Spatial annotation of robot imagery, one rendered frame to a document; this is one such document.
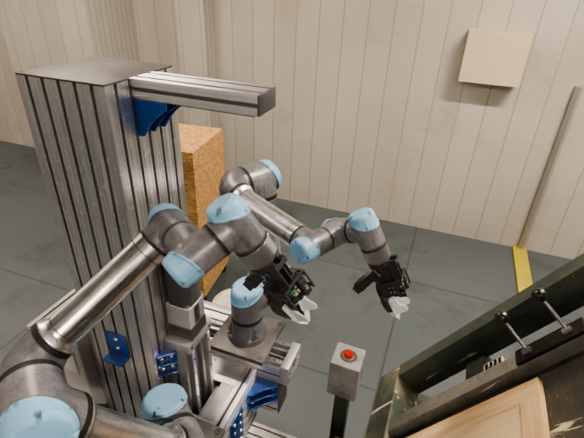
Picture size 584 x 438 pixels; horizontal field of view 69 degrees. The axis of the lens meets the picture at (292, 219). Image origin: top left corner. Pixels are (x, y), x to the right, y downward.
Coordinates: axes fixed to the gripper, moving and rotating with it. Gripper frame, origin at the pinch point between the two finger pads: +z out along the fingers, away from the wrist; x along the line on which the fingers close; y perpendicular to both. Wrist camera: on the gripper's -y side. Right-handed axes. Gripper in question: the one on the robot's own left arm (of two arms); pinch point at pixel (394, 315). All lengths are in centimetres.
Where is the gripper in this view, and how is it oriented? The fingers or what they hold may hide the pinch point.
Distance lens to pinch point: 136.6
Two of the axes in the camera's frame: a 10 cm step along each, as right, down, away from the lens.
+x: 3.8, -4.6, 8.1
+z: 4.0, 8.6, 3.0
